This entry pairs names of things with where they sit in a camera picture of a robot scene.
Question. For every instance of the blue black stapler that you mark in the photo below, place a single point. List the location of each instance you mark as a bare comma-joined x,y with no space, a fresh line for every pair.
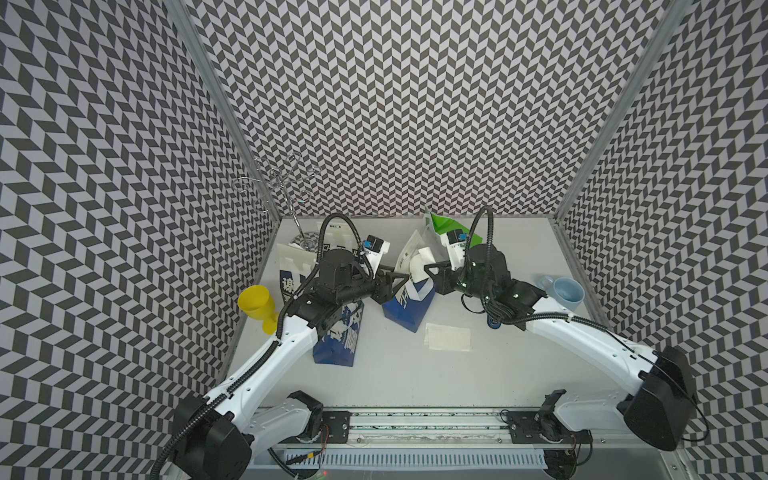
493,323

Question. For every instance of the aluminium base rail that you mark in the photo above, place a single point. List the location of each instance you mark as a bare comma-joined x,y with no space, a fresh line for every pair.
468,441

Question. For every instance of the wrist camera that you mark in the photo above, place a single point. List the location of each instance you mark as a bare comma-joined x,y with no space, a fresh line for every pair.
455,243
374,249

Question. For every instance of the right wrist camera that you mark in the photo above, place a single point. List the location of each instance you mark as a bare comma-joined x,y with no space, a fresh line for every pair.
455,243

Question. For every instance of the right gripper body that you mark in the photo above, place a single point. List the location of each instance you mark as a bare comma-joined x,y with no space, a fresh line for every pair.
452,280

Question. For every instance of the green white bag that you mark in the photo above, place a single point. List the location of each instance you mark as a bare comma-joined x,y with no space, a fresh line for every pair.
435,225

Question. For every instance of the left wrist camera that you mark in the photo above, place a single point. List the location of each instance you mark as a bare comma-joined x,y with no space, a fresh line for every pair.
374,249

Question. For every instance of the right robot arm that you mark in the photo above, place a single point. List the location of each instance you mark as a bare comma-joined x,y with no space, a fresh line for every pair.
654,396

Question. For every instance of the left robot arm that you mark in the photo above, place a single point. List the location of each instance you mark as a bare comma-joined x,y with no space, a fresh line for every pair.
212,435

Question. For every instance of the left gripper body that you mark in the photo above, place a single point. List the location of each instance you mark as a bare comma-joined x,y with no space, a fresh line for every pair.
361,286

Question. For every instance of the yellow plastic cup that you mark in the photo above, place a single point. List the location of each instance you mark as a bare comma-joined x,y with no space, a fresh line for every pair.
258,304

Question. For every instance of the cream receipt pile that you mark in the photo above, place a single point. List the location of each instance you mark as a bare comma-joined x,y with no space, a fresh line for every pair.
448,338

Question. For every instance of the light blue mug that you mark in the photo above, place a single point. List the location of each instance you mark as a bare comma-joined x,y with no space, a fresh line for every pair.
565,290

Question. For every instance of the metal wire mug tree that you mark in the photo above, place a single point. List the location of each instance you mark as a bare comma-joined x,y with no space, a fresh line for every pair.
286,184

